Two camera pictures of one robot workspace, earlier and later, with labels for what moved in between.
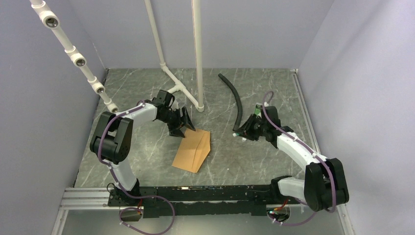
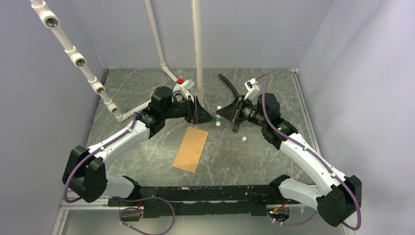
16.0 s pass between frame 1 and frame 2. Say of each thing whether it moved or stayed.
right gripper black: moved
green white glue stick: moved
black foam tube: stayed
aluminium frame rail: stayed
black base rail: stayed
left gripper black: moved
